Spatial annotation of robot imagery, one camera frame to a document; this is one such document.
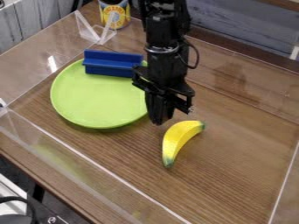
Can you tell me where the clear acrylic tray enclosure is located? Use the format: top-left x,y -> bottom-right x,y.
0,17 -> 299,224

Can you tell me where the blue plastic block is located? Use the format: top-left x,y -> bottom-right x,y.
83,49 -> 145,78

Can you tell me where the yellow toy banana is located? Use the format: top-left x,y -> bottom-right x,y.
163,120 -> 206,168

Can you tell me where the green round plate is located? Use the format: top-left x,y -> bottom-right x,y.
51,59 -> 147,129

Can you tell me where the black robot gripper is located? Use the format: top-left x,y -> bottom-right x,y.
133,43 -> 201,125

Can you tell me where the black cable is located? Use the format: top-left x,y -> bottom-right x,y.
0,195 -> 41,224

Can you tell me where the black box with knob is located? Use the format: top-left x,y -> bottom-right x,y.
26,199 -> 90,224

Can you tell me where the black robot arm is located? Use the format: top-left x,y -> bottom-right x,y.
133,0 -> 201,125

